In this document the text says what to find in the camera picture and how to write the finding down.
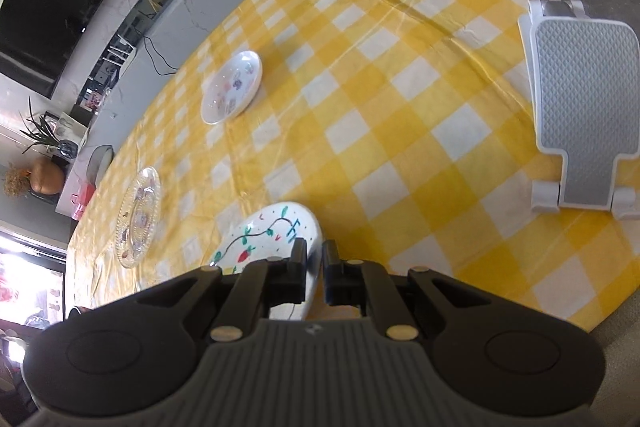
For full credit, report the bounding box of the small white floral plate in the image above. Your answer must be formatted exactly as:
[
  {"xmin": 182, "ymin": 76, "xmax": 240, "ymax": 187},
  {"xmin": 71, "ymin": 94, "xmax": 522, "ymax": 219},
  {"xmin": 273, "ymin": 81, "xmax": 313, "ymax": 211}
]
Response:
[{"xmin": 200, "ymin": 50, "xmax": 263, "ymax": 126}]

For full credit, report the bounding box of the green plant in blue vase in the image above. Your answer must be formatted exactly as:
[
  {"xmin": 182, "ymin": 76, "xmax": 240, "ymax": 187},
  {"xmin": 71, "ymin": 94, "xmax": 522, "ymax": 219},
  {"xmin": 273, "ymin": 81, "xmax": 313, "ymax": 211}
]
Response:
[{"xmin": 19, "ymin": 97, "xmax": 77, "ymax": 158}]

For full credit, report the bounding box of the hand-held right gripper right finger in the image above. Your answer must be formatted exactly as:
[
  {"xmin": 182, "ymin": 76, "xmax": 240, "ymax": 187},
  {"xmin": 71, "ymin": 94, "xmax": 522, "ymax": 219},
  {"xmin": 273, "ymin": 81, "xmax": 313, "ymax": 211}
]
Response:
[{"xmin": 322, "ymin": 241, "xmax": 494, "ymax": 342}]

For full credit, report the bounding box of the clear glass patterned plate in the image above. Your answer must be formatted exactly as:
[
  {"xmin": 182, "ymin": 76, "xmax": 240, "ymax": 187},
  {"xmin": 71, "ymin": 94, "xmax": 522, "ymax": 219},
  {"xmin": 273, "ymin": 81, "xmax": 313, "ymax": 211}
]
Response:
[{"xmin": 115, "ymin": 167, "xmax": 162, "ymax": 269}]

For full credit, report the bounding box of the pink storage box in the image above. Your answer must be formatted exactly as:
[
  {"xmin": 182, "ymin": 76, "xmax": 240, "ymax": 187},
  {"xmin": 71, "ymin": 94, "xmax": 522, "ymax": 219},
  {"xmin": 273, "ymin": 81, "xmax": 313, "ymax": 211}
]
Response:
[{"xmin": 70, "ymin": 182, "xmax": 96, "ymax": 221}]

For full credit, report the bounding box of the white grey ribbed stand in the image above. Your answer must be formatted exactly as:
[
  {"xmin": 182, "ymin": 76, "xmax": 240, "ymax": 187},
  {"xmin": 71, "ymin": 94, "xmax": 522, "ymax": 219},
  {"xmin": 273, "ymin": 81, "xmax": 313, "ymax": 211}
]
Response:
[{"xmin": 517, "ymin": 0, "xmax": 640, "ymax": 220}]

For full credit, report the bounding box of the yellow checked tablecloth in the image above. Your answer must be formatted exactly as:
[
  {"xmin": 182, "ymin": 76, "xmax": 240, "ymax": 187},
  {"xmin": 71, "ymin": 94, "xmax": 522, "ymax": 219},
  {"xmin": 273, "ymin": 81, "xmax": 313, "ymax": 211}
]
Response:
[{"xmin": 65, "ymin": 0, "xmax": 640, "ymax": 334}]

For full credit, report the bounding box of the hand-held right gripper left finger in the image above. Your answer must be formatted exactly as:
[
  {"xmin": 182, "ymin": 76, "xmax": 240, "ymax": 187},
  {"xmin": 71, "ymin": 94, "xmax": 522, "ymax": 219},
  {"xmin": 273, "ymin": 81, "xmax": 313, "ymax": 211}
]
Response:
[{"xmin": 133, "ymin": 238, "xmax": 308, "ymax": 342}]

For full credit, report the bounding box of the sketch drawing picture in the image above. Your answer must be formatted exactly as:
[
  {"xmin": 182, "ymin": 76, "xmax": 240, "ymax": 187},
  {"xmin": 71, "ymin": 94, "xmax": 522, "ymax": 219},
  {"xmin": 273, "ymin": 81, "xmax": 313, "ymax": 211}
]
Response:
[{"xmin": 55, "ymin": 114, "xmax": 89, "ymax": 142}]

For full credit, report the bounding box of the black power cable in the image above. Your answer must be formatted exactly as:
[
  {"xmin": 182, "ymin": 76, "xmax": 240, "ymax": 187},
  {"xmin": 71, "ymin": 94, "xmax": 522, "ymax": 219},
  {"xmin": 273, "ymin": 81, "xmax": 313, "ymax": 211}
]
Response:
[{"xmin": 142, "ymin": 34, "xmax": 179, "ymax": 78}]

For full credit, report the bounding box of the brown round vase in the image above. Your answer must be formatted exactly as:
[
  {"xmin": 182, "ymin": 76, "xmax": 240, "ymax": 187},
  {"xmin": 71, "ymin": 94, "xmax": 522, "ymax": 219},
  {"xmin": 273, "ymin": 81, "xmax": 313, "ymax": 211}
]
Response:
[{"xmin": 29, "ymin": 155, "xmax": 66, "ymax": 195}]

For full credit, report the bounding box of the white fruit-print plate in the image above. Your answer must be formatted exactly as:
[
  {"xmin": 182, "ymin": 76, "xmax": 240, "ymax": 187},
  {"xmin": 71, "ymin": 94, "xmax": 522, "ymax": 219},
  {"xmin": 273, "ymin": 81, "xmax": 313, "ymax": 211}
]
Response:
[{"xmin": 207, "ymin": 202, "xmax": 323, "ymax": 323}]

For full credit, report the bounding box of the small grey round chair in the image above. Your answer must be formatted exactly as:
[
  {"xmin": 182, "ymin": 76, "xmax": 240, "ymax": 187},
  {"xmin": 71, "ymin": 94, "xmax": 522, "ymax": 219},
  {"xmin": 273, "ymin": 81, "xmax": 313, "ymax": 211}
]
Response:
[{"xmin": 86, "ymin": 146, "xmax": 115, "ymax": 182}]

